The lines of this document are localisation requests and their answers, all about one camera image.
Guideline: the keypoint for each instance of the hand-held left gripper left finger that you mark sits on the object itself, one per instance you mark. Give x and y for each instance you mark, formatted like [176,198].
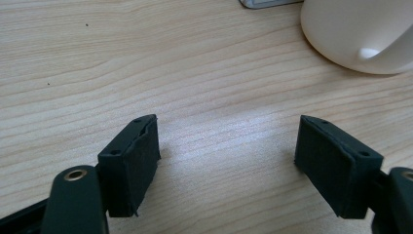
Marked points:
[128,169]

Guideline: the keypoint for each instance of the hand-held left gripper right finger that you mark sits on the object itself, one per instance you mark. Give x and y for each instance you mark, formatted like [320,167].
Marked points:
[334,169]

